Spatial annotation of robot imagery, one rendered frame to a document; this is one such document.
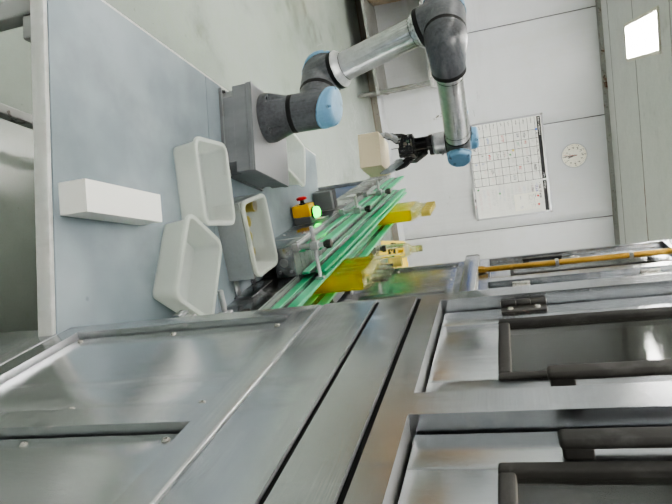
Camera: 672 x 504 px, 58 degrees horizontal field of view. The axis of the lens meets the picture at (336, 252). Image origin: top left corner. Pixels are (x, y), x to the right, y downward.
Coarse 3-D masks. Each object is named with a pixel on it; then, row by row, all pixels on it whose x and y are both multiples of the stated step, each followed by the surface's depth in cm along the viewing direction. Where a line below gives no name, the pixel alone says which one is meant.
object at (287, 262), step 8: (280, 248) 187; (288, 248) 186; (280, 256) 188; (288, 256) 187; (296, 256) 189; (280, 264) 188; (288, 264) 188; (296, 264) 188; (280, 272) 188; (288, 272) 188; (296, 272) 188
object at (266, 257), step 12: (240, 204) 169; (264, 204) 181; (252, 216) 183; (264, 216) 182; (252, 228) 184; (264, 228) 183; (252, 240) 185; (264, 240) 184; (252, 252) 168; (264, 252) 185; (276, 252) 185; (252, 264) 170; (264, 264) 181; (276, 264) 184
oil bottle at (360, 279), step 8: (336, 272) 198; (344, 272) 196; (352, 272) 194; (360, 272) 192; (368, 272) 192; (328, 280) 194; (336, 280) 194; (344, 280) 193; (352, 280) 192; (360, 280) 192; (368, 280) 191; (320, 288) 196; (328, 288) 195; (336, 288) 194; (344, 288) 194; (352, 288) 193; (360, 288) 192
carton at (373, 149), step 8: (360, 136) 211; (368, 136) 210; (376, 136) 209; (360, 144) 211; (368, 144) 210; (376, 144) 209; (384, 144) 218; (360, 152) 211; (368, 152) 210; (376, 152) 209; (384, 152) 216; (360, 160) 210; (368, 160) 209; (376, 160) 209; (384, 160) 214; (368, 168) 211; (376, 168) 212; (384, 168) 213; (376, 176) 224
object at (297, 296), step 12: (384, 216) 285; (372, 228) 258; (360, 240) 236; (348, 252) 218; (336, 264) 202; (312, 276) 193; (300, 288) 181; (312, 288) 178; (288, 300) 171; (300, 300) 167
